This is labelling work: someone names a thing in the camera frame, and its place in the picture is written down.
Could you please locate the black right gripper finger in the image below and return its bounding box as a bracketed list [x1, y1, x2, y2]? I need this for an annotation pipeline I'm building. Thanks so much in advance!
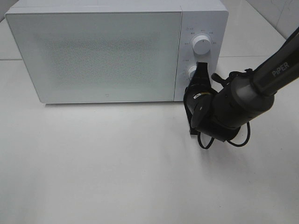
[189, 62, 211, 87]

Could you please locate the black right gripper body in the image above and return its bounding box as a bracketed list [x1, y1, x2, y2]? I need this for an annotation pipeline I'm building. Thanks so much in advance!
[183, 84, 218, 117]

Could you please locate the white microwave knob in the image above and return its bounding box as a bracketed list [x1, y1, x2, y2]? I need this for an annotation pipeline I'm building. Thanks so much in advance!
[192, 34, 212, 55]
[187, 65, 197, 80]

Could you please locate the white microwave door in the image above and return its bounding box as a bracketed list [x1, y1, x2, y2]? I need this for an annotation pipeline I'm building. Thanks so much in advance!
[7, 13, 181, 103]

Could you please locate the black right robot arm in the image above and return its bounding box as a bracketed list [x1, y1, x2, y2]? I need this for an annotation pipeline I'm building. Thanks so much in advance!
[183, 29, 299, 148]

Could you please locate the white microwave oven body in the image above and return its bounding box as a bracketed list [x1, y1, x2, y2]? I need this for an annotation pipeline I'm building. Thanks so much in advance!
[5, 0, 228, 102]

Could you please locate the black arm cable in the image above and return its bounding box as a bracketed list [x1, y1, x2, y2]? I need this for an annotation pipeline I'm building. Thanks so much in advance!
[196, 72, 254, 150]

